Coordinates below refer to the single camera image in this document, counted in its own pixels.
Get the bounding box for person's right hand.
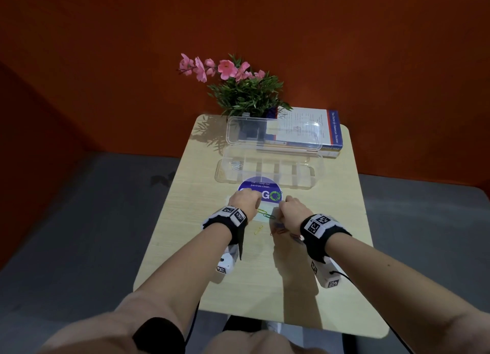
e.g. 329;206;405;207
277;196;314;236

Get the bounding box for person's left hand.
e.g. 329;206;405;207
229;189;263;221

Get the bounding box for person's right forearm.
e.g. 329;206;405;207
325;233;490;354

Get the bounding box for person's left forearm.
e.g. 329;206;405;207
38;223;233;354

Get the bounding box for purple round sticker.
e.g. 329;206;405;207
237;176;283;205

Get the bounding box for clear plastic organizer box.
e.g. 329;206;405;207
214;114;325;190

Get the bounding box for white and blue book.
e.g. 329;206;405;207
264;106;344;159

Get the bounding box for pink flower potted plant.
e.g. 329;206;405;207
178;53;294;119

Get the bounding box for black shoe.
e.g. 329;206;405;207
222;315;265;333

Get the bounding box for person's legs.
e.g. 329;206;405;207
201;328;330;354

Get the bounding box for black left wrist camera band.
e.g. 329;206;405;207
202;205;249;275

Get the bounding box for black wrist camera band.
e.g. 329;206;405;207
202;205;249;275
300;214;352;289

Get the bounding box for black right wrist camera band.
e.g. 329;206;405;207
300;214;352;289

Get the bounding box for black cable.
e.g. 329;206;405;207
328;271;415;354
185;301;201;347

